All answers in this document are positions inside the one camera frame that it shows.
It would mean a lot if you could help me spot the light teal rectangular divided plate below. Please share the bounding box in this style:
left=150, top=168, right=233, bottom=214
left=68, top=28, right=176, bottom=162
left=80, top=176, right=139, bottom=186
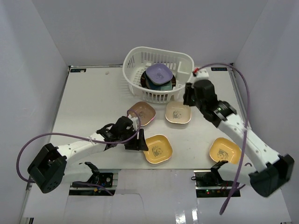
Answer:
left=160, top=82, right=172, bottom=91

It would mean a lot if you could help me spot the purple square panda plate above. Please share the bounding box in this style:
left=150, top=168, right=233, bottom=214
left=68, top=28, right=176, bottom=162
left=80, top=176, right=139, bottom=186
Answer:
left=145, top=63, right=173, bottom=85

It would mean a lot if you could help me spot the dark blue leaf-shaped plate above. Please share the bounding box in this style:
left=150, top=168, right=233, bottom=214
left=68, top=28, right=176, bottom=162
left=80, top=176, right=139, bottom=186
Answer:
left=144, top=72, right=163, bottom=91

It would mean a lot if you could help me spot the round black-rimmed plate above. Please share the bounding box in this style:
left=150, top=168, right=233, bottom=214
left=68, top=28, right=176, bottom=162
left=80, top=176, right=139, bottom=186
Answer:
left=140, top=73, right=176, bottom=89

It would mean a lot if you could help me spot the yellow square panda plate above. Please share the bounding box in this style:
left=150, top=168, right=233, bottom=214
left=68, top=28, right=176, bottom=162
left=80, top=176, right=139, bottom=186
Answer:
left=209, top=138, right=242, bottom=164
left=143, top=134, right=173, bottom=164

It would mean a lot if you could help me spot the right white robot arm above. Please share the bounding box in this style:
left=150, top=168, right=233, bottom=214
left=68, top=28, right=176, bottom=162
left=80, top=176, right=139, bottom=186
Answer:
left=183, top=79, right=294, bottom=197

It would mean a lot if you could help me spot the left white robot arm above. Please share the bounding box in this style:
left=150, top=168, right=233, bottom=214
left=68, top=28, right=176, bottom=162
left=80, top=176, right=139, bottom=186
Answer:
left=27, top=115, right=148, bottom=193

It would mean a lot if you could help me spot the white plastic dish bin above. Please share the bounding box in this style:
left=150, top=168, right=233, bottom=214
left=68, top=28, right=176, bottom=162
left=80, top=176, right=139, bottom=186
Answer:
left=122, top=46, right=194, bottom=104

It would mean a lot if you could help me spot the cream square panda plate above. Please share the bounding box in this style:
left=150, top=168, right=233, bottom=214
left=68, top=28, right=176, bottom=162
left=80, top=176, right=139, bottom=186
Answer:
left=165, top=101, right=192, bottom=124

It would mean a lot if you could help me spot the brown square panda plate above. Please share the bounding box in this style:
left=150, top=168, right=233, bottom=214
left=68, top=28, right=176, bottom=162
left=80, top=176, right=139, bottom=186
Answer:
left=128, top=101, right=156, bottom=126

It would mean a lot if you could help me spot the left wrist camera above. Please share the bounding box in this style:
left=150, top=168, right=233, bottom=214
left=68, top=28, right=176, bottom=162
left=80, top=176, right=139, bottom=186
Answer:
left=129, top=117, right=139, bottom=126

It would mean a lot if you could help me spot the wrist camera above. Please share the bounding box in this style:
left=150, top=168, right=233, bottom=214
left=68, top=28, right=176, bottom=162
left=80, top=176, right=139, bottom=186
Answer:
left=129, top=117, right=139, bottom=126
left=194, top=69, right=209, bottom=81

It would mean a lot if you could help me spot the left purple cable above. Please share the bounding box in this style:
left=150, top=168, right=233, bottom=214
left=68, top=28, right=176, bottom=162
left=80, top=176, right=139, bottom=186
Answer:
left=15, top=109, right=142, bottom=196

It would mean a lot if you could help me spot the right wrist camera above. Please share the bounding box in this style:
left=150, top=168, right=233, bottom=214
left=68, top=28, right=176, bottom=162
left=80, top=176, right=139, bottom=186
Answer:
left=194, top=69, right=209, bottom=81

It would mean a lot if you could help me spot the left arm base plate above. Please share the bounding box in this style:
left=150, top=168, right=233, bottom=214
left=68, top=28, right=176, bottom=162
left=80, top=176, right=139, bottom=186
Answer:
left=69, top=173, right=117, bottom=196

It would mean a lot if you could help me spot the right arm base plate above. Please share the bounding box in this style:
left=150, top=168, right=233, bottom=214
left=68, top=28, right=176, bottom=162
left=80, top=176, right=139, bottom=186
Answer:
left=191, top=169, right=233, bottom=199

